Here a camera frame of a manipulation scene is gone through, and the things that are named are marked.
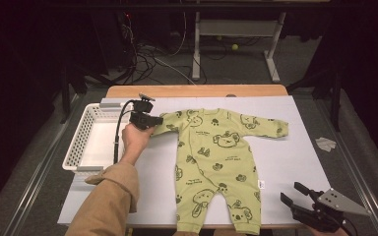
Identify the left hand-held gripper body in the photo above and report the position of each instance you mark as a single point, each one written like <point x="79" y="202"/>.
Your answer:
<point x="140" y="119"/>

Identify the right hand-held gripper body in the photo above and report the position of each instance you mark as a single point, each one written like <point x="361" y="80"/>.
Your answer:
<point x="333" y="204"/>

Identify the white perforated plastic basket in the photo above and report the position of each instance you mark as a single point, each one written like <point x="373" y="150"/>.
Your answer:
<point x="98" y="144"/>

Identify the green printed baby romper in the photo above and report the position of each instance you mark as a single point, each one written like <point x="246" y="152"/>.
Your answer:
<point x="216" y="157"/>

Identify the person's left hand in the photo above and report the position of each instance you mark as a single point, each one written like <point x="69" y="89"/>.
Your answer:
<point x="134" y="141"/>

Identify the person's right hand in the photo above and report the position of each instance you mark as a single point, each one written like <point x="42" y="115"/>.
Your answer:
<point x="334" y="234"/>

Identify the white board sheet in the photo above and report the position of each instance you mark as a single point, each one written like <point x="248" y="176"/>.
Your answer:
<point x="292" y="157"/>

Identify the crumpled white paper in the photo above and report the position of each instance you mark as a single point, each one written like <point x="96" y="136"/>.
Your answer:
<point x="325" y="143"/>

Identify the person's leg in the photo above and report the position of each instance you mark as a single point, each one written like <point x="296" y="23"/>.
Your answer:
<point x="224" y="233"/>

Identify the dark round table grommet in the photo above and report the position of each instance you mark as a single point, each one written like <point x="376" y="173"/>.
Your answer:
<point x="230" y="95"/>

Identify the black metal stand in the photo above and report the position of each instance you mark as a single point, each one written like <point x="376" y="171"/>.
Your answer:
<point x="335" y="105"/>

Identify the small yellow ball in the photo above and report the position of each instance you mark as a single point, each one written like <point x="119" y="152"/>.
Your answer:
<point x="219" y="37"/>

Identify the yellow tennis ball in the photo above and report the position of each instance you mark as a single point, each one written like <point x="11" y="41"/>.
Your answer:
<point x="235" y="47"/>

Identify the metal floor rail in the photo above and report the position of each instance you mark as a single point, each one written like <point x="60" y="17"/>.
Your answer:
<point x="359" y="183"/>
<point x="29" y="196"/>

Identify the white desk frame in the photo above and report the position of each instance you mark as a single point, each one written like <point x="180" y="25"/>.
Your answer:
<point x="236" y="28"/>

